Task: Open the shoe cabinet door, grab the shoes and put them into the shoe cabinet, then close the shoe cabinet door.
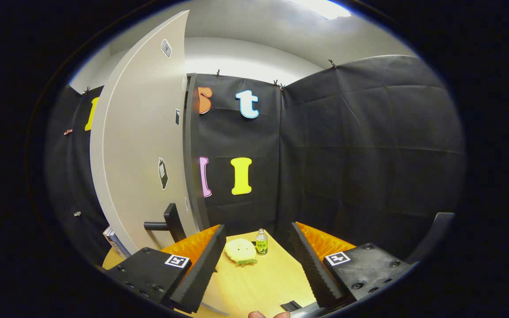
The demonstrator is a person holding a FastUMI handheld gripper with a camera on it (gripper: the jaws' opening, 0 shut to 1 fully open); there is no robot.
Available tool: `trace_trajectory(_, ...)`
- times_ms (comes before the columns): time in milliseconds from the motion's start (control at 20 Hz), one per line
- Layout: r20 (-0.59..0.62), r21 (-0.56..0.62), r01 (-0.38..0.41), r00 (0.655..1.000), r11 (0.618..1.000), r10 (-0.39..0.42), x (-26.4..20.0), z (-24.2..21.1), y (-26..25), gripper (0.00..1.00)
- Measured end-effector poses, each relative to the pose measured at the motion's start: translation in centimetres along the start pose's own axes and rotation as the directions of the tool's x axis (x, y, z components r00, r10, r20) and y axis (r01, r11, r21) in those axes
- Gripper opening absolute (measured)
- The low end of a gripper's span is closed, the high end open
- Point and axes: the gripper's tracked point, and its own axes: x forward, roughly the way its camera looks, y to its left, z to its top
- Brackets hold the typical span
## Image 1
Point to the beige shoe cabinet door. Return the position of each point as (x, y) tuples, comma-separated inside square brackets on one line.
[(135, 154)]

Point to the long ceiling light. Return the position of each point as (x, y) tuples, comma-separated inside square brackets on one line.
[(323, 8)]

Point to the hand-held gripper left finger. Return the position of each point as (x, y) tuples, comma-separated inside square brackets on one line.
[(201, 274)]

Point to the yellow-edged cover book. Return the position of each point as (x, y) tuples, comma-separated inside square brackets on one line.
[(109, 236)]

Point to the blue cover book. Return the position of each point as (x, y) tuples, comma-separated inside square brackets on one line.
[(122, 248)]

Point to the black backdrop cloth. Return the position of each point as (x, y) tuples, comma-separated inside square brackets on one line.
[(347, 154)]

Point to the dark grey shoe cabinet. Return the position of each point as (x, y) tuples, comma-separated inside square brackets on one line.
[(191, 154)]

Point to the green label drink bottle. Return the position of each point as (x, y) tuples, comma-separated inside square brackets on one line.
[(261, 243)]

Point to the small black bracket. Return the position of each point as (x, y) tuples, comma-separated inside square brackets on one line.
[(290, 305)]

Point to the yellow plush toy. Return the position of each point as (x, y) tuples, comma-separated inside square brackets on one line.
[(240, 251)]

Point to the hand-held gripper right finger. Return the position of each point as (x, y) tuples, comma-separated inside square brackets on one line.
[(314, 267)]

